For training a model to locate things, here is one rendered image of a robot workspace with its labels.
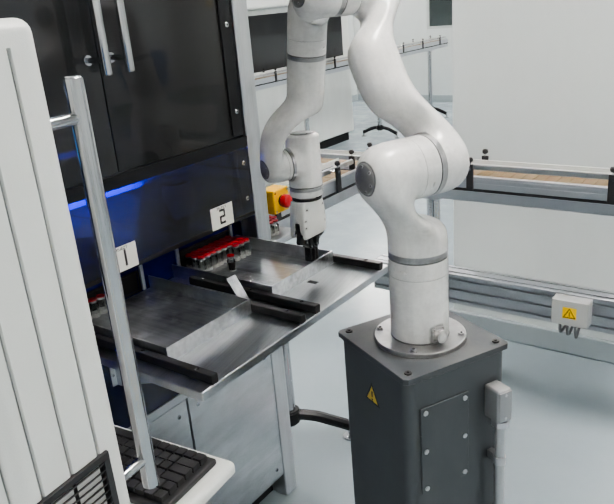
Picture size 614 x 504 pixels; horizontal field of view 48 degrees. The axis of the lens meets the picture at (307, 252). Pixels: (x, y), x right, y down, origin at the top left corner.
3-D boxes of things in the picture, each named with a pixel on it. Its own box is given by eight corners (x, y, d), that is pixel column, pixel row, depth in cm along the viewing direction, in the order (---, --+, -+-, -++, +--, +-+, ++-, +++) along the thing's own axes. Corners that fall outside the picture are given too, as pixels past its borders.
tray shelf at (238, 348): (49, 345, 154) (47, 338, 153) (249, 246, 206) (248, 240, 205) (203, 401, 127) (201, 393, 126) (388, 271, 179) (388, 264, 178)
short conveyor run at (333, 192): (249, 250, 209) (244, 200, 203) (212, 243, 217) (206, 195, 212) (365, 192, 260) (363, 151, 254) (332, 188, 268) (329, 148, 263)
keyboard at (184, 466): (-2, 453, 126) (-5, 441, 125) (57, 413, 137) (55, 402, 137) (164, 516, 107) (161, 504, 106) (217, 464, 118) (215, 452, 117)
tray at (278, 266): (173, 276, 182) (171, 264, 181) (237, 245, 202) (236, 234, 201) (273, 299, 163) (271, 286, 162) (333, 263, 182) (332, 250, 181)
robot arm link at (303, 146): (296, 191, 166) (329, 184, 170) (291, 137, 161) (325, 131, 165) (280, 185, 172) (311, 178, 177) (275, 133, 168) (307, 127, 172)
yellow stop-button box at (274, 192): (256, 212, 204) (254, 189, 202) (271, 206, 210) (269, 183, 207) (276, 215, 200) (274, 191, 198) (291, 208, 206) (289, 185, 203)
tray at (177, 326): (66, 328, 157) (62, 315, 156) (151, 287, 176) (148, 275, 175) (168, 363, 138) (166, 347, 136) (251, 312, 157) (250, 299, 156)
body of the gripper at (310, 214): (306, 186, 178) (309, 227, 182) (282, 196, 170) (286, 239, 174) (330, 189, 174) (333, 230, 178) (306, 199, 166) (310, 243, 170)
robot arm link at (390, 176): (461, 254, 135) (460, 135, 127) (385, 279, 127) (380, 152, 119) (421, 239, 145) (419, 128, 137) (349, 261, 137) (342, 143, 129)
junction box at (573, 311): (550, 322, 231) (551, 298, 228) (554, 316, 235) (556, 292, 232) (587, 329, 224) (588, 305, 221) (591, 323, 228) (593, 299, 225)
